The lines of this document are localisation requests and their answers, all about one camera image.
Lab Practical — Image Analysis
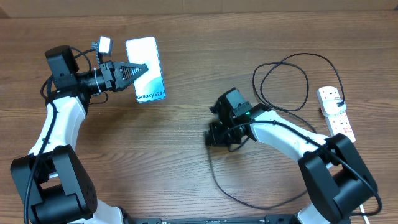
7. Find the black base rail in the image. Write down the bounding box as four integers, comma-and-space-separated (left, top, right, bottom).
122, 214, 299, 224

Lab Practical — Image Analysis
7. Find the white power strip cord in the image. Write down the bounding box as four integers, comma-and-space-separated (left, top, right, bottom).
359, 204, 368, 224

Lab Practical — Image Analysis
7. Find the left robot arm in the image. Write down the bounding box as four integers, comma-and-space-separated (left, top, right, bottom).
11, 45, 148, 223

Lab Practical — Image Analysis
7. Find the cardboard backdrop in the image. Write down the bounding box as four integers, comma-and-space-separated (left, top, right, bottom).
1, 0, 397, 19

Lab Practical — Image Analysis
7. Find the white power strip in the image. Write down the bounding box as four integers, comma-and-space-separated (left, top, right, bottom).
317, 86, 356, 142

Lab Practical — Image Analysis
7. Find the white charger plug adapter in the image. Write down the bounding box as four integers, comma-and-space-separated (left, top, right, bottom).
320, 98, 346, 117

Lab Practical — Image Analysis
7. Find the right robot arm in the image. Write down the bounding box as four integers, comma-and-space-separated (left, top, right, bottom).
205, 88, 382, 223

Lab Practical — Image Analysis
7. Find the Galaxy S24+ smartphone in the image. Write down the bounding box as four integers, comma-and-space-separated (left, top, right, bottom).
126, 36, 166, 103

